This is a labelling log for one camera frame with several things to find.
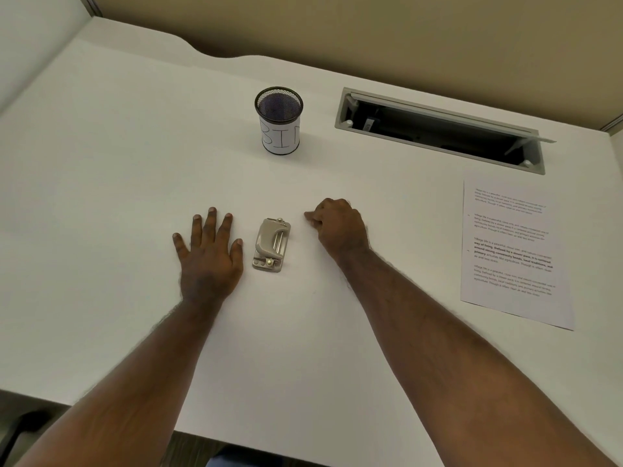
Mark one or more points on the person's right hand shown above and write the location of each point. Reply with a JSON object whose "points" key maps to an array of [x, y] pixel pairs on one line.
{"points": [[340, 228]]}

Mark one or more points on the person's left hand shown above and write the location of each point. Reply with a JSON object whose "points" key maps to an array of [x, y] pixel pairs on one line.
{"points": [[209, 267]]}

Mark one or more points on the person's left thumb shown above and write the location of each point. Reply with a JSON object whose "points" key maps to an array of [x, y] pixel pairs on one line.
{"points": [[237, 250]]}

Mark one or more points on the person's left middle finger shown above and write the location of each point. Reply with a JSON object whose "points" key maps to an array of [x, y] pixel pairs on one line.
{"points": [[211, 222]]}

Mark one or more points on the person's left little finger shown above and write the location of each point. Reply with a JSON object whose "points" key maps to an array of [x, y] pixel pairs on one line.
{"points": [[179, 244]]}

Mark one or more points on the person's right fingers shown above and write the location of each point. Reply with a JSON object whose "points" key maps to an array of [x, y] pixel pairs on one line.
{"points": [[327, 212]]}

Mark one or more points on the person's right forearm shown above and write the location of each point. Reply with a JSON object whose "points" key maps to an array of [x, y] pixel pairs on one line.
{"points": [[462, 374]]}

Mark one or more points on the person's left forearm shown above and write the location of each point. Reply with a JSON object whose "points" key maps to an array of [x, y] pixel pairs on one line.
{"points": [[126, 389]]}

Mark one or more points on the beige hole punch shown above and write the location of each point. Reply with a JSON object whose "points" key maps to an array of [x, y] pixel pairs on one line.
{"points": [[271, 245]]}

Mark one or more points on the black mesh cup white label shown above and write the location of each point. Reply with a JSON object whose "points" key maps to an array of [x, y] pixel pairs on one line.
{"points": [[280, 123]]}

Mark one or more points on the printed white paper sheet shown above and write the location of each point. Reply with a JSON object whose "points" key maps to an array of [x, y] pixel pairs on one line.
{"points": [[513, 252]]}

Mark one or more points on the person's blue clothing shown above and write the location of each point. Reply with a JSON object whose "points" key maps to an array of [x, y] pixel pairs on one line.
{"points": [[238, 458]]}

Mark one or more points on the black chair part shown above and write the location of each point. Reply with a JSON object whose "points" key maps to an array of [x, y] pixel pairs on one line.
{"points": [[22, 435]]}

